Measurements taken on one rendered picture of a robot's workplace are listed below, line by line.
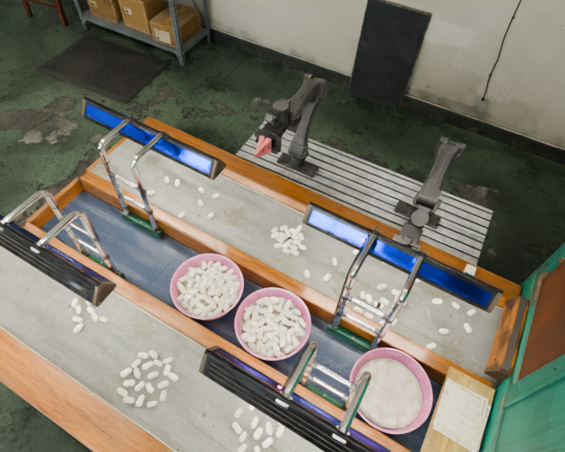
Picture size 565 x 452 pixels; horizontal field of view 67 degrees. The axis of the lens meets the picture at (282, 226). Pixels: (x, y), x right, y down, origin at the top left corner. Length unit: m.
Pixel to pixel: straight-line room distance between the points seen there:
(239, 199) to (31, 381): 0.99
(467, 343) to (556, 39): 2.11
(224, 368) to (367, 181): 1.24
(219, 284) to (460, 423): 0.91
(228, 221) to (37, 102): 2.41
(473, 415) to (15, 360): 1.46
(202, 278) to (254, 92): 2.22
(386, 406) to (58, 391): 1.03
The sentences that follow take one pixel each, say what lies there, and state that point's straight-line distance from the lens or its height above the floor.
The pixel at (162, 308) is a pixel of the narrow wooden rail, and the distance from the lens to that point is 1.58.
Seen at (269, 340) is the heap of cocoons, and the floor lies 0.74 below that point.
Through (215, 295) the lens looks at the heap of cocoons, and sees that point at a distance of 1.62.
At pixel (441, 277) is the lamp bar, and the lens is 1.34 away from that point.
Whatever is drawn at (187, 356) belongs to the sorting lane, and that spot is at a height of 0.74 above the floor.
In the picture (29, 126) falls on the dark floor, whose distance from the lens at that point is 3.68.
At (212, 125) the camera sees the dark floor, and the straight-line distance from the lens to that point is 3.31.
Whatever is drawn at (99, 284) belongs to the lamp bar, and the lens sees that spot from 1.28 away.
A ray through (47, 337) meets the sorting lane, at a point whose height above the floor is 0.74.
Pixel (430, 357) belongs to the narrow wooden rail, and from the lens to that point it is 1.58.
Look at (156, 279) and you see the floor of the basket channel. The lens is 1.75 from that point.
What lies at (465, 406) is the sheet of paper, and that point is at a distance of 1.55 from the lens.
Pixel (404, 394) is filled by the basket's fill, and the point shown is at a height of 0.73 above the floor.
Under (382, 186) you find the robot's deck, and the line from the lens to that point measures 2.06.
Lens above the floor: 2.17
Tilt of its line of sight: 54 degrees down
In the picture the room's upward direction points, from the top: 4 degrees clockwise
